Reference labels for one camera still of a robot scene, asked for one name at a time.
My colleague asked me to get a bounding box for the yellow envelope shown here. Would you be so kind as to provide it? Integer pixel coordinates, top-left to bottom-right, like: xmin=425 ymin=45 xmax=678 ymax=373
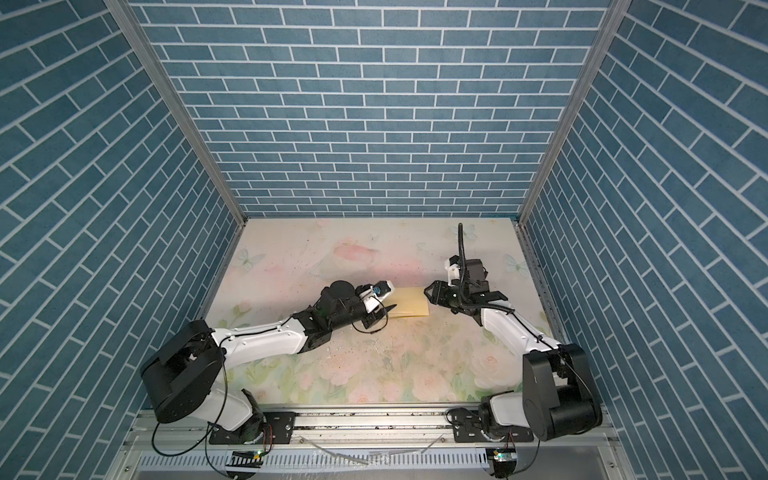
xmin=383 ymin=287 xmax=429 ymax=319

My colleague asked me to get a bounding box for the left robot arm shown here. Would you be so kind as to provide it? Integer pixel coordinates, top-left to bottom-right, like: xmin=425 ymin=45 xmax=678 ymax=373
xmin=140 ymin=280 xmax=395 ymax=444

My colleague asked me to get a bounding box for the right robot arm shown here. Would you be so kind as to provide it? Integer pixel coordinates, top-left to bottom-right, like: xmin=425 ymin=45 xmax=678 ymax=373
xmin=424 ymin=255 xmax=603 ymax=441

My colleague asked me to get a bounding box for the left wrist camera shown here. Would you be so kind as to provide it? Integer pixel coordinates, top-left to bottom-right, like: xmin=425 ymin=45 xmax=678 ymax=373
xmin=357 ymin=280 xmax=395 ymax=313

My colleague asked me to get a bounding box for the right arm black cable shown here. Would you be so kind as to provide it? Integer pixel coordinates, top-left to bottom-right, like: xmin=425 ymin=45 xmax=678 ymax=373
xmin=455 ymin=223 xmax=601 ymax=475

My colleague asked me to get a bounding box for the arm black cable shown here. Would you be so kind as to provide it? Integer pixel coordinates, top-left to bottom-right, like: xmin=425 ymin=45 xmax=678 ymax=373
xmin=149 ymin=299 xmax=391 ymax=478
xmin=455 ymin=223 xmax=601 ymax=475

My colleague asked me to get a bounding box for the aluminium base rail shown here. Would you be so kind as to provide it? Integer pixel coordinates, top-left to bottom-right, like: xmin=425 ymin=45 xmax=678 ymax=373
xmin=119 ymin=404 xmax=625 ymax=451

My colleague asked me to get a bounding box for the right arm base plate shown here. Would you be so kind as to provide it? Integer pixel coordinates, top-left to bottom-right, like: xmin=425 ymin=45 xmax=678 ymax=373
xmin=444 ymin=407 xmax=534 ymax=443

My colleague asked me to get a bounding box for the white slotted cable duct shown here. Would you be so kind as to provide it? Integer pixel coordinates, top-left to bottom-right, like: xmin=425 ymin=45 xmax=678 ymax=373
xmin=138 ymin=448 xmax=489 ymax=473

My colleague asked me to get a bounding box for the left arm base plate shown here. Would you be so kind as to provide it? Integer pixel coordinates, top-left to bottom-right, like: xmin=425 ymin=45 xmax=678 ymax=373
xmin=209 ymin=411 xmax=297 ymax=446

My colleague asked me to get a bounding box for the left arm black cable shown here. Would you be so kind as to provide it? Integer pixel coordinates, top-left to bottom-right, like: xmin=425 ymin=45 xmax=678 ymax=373
xmin=149 ymin=299 xmax=391 ymax=478

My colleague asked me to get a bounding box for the right corner aluminium post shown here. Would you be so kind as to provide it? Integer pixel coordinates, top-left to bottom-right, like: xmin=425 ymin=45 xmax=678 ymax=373
xmin=518 ymin=0 xmax=631 ymax=225

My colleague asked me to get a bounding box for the corner aluminium post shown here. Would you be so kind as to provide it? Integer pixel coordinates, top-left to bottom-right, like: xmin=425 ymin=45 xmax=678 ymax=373
xmin=518 ymin=0 xmax=631 ymax=225
xmin=104 ymin=0 xmax=247 ymax=228

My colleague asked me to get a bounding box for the left corner aluminium post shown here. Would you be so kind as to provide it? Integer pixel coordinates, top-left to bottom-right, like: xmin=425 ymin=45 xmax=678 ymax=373
xmin=104 ymin=0 xmax=247 ymax=228

